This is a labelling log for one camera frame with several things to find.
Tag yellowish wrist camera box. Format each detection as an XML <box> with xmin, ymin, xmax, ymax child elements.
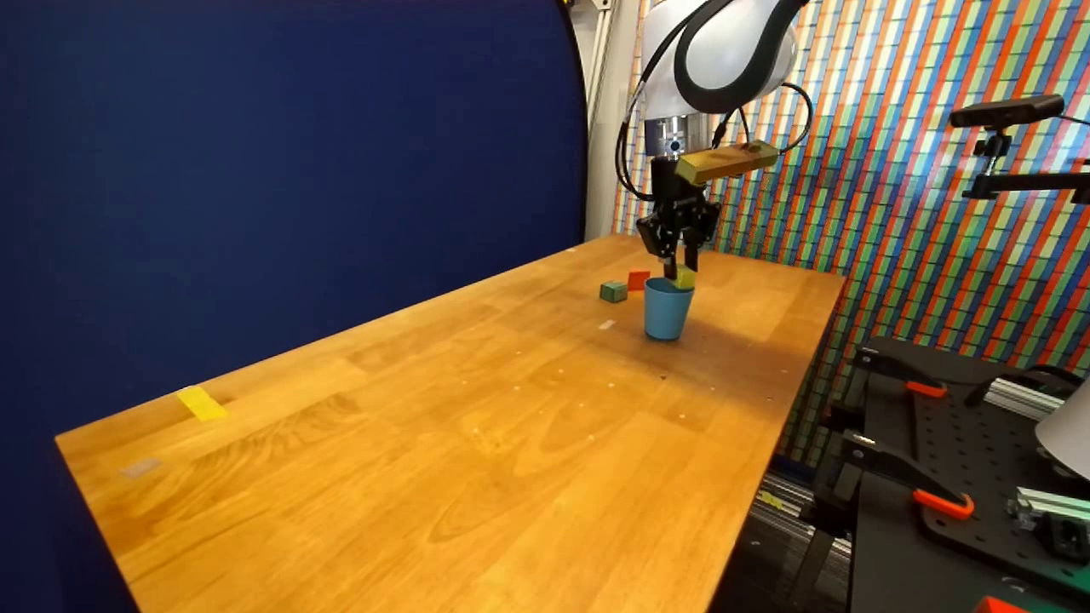
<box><xmin>676</xmin><ymin>140</ymin><xmax>784</xmax><ymax>189</ymax></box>

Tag green tinted aluminium rail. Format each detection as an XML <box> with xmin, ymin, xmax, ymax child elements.
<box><xmin>1013</xmin><ymin>484</ymin><xmax>1090</xmax><ymax>531</ymax></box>

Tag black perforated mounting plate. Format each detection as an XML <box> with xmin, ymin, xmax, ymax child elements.
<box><xmin>848</xmin><ymin>338</ymin><xmax>1090</xmax><ymax>613</ymax></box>

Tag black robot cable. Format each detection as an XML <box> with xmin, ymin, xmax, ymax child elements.
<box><xmin>614</xmin><ymin>0</ymin><xmax>819</xmax><ymax>206</ymax></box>

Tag blue plastic cup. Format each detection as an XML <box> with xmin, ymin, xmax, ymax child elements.
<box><xmin>639</xmin><ymin>277</ymin><xmax>700</xmax><ymax>344</ymax></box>

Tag black clamp orange handle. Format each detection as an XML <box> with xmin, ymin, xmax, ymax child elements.
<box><xmin>848</xmin><ymin>344</ymin><xmax>954</xmax><ymax>404</ymax></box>
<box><xmin>835</xmin><ymin>428</ymin><xmax>981</xmax><ymax>526</ymax></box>

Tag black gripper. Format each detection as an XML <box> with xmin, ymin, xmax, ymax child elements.
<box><xmin>633</xmin><ymin>155</ymin><xmax>723</xmax><ymax>282</ymax></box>

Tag silver aluminium rail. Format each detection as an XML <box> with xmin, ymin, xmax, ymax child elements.
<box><xmin>981</xmin><ymin>375</ymin><xmax>1070</xmax><ymax>422</ymax></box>

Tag black stereo camera bar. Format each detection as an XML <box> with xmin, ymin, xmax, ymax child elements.
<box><xmin>948</xmin><ymin>93</ymin><xmax>1070</xmax><ymax>131</ymax></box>

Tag white stand pole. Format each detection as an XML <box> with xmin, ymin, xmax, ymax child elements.
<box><xmin>562</xmin><ymin>0</ymin><xmax>639</xmax><ymax>242</ymax></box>

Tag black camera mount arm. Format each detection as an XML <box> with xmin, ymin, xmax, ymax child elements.
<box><xmin>962</xmin><ymin>125</ymin><xmax>1090</xmax><ymax>208</ymax></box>

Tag dark blue backdrop panel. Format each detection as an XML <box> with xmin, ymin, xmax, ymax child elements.
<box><xmin>0</xmin><ymin>0</ymin><xmax>594</xmax><ymax>613</ymax></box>

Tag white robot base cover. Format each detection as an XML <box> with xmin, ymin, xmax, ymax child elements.
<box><xmin>1033</xmin><ymin>378</ymin><xmax>1090</xmax><ymax>484</ymax></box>

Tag yellow tape strip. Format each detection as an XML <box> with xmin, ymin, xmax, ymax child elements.
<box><xmin>175</xmin><ymin>385</ymin><xmax>235</xmax><ymax>426</ymax></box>

